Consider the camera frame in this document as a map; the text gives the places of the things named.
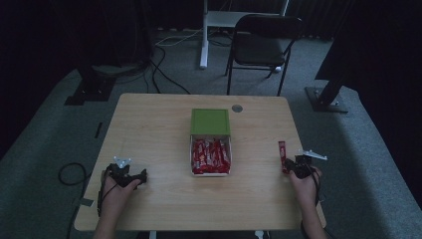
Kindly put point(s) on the black tape strip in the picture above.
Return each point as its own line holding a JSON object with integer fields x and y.
{"x": 98, "y": 130}

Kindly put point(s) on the red snack bar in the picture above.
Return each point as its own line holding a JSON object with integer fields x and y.
{"x": 282, "y": 153}

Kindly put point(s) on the person's left hand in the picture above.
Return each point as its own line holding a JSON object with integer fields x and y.
{"x": 116, "y": 196}

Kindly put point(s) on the white drawer tray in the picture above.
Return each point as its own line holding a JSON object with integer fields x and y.
{"x": 211, "y": 172}

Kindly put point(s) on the person's right hand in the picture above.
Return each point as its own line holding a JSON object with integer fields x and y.
{"x": 306, "y": 191}

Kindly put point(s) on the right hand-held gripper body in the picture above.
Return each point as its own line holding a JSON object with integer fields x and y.
{"x": 304, "y": 165}

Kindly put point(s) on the black folding chair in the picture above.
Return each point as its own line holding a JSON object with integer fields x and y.
{"x": 262, "y": 46}

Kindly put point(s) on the green box sleeve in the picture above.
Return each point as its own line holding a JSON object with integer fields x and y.
{"x": 210, "y": 121}

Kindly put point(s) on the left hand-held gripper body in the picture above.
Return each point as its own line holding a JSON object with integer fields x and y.
{"x": 122, "y": 171}

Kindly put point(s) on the black metal stand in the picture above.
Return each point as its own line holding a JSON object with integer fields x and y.
{"x": 326, "y": 96}
{"x": 93, "y": 86}

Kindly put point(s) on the grey round table grommet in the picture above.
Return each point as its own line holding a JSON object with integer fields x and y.
{"x": 237, "y": 108}

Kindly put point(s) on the grey tape piece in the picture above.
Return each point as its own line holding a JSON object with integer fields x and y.
{"x": 87, "y": 202}

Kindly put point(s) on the pile of red snack packets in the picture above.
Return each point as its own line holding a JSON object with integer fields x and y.
{"x": 211, "y": 156}

